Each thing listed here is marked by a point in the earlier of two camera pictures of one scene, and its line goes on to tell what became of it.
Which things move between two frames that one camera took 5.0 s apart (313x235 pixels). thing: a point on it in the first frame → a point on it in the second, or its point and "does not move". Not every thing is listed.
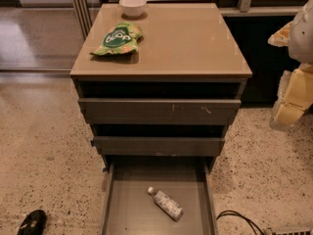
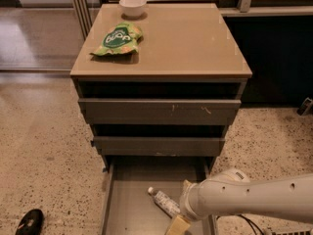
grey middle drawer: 156,146 does not move
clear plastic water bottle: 166,205 does not move
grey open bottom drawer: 129,209 does not move
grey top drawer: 156,112 does not move
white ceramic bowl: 132,5 does not move
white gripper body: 302,36 → 188,202
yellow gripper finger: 294,97 → 179,226
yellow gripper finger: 282,37 → 186,184
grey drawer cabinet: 169,103 does not move
